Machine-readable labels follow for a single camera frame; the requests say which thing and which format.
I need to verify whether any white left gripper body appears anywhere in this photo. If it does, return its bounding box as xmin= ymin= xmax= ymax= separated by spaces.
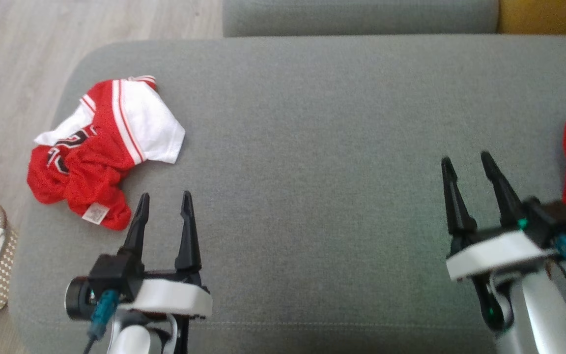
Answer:
xmin=116 ymin=269 xmax=213 ymax=354

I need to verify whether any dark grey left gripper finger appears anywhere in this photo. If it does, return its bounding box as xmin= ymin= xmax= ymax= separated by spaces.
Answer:
xmin=118 ymin=193 xmax=151 ymax=259
xmin=175 ymin=191 xmax=202 ymax=273

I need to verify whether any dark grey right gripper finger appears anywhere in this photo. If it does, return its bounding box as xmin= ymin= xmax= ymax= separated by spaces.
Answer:
xmin=441 ymin=157 xmax=478 ymax=236
xmin=481 ymin=151 xmax=524 ymax=229

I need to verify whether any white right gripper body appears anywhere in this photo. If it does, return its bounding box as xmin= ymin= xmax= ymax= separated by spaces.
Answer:
xmin=446 ymin=227 xmax=559 ymax=332

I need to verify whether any red white printed jersey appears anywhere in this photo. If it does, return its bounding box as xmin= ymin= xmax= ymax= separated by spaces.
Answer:
xmin=27 ymin=75 xmax=186 ymax=231

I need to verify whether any large yellow sofa cushion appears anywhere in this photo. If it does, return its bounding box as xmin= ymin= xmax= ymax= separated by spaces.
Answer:
xmin=498 ymin=0 xmax=566 ymax=36

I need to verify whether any grey sofa back cushion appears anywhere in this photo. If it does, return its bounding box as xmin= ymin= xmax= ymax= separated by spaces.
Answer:
xmin=223 ymin=0 xmax=500 ymax=37

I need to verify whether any left black cable teal plug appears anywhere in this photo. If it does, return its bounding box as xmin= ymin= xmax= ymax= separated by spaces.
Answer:
xmin=84 ymin=289 xmax=119 ymax=354

